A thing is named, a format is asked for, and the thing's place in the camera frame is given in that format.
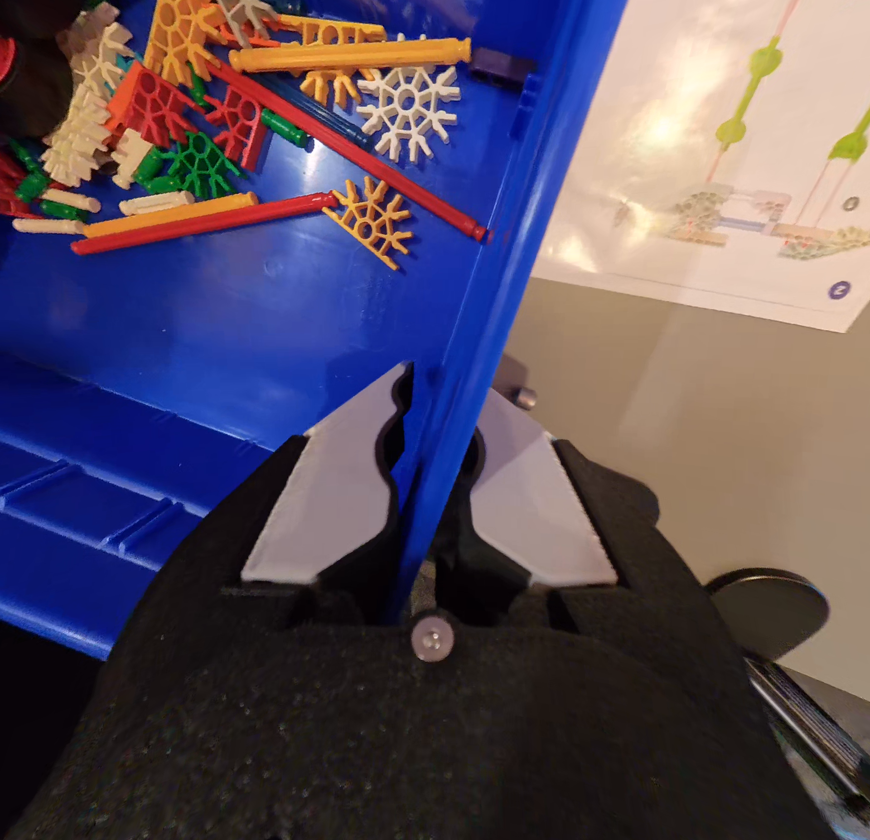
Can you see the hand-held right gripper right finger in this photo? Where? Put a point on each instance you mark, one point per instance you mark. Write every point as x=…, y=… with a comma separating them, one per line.
x=544, y=513

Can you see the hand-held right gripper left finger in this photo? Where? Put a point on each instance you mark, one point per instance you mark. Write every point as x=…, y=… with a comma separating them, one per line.
x=319, y=507

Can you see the large blue plastic bin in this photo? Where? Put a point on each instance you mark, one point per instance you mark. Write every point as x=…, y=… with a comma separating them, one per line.
x=272, y=323

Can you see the black rod stand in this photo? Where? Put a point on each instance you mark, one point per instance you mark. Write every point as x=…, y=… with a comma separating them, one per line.
x=768, y=612

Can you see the dark ribbed panel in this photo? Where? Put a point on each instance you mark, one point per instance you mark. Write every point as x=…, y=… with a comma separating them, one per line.
x=815, y=731

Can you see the toy model booklet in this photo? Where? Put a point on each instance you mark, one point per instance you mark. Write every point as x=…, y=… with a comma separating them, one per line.
x=680, y=105

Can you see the pile of plastic construction pieces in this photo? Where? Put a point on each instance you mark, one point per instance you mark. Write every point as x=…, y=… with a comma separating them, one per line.
x=177, y=37

